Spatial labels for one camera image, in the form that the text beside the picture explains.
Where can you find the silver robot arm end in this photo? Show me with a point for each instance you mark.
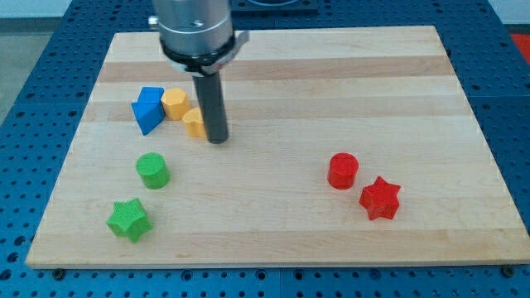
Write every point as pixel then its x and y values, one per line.
pixel 197 36

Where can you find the yellow heart block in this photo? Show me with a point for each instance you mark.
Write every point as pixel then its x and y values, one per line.
pixel 194 124

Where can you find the red cylinder block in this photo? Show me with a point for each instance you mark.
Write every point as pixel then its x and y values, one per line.
pixel 343 168

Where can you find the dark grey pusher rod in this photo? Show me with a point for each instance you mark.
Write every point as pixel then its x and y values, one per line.
pixel 211 101

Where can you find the wooden board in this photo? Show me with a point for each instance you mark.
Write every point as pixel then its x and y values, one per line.
pixel 294 98

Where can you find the yellow hexagon block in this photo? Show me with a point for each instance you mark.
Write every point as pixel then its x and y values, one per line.
pixel 175 103

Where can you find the green cylinder block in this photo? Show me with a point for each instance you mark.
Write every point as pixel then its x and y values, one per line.
pixel 152 170

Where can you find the blue wedge block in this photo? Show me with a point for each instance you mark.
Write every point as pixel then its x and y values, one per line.
pixel 148 115

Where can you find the blue cube block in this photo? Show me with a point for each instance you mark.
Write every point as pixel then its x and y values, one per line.
pixel 149 94

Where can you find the red star block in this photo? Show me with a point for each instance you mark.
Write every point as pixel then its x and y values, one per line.
pixel 380 199

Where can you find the green star block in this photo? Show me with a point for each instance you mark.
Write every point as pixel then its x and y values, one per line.
pixel 129 220

